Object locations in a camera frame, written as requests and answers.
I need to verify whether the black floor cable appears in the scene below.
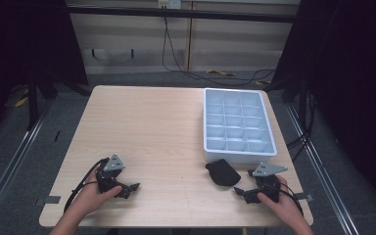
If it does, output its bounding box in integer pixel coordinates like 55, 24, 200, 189
249, 68, 277, 86

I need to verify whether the person's right hand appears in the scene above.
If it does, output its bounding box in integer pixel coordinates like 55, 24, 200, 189
257, 175, 304, 227

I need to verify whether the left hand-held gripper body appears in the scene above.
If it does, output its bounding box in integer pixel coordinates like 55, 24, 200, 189
96, 154, 126, 195

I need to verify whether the grey tape strip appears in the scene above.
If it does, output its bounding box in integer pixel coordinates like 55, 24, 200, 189
34, 195, 62, 207
294, 192, 314, 203

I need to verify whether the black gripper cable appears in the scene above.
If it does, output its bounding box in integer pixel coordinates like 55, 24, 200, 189
273, 181, 305, 217
63, 158, 111, 213

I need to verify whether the black horizontal bar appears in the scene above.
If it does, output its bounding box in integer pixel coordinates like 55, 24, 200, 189
66, 4, 301, 24

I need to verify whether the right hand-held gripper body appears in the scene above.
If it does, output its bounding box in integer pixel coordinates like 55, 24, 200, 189
248, 163, 289, 203

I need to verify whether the person's left hand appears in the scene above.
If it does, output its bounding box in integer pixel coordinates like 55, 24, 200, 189
72, 168, 123, 217

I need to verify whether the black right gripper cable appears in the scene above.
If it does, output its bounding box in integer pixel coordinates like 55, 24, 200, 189
273, 181, 305, 217

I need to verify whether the white divided storage box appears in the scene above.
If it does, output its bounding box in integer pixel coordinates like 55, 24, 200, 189
203, 87, 278, 165

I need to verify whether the black cloth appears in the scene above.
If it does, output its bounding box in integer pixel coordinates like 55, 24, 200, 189
205, 158, 242, 188

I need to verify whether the black hanging cable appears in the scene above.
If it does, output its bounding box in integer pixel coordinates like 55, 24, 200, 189
162, 15, 259, 88

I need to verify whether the white wall socket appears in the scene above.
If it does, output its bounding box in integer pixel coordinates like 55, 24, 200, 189
158, 0, 182, 10

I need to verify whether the metal floor rail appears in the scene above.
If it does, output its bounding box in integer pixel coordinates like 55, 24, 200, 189
0, 99, 53, 231
286, 103, 360, 235

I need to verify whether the bundle of black cables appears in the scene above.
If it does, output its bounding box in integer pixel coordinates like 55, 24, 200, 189
285, 93, 318, 162

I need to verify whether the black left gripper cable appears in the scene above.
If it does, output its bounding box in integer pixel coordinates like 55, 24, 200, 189
63, 158, 111, 213

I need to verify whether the dark curtain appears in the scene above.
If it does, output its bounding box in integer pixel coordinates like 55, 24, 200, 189
0, 0, 90, 146
269, 0, 376, 214

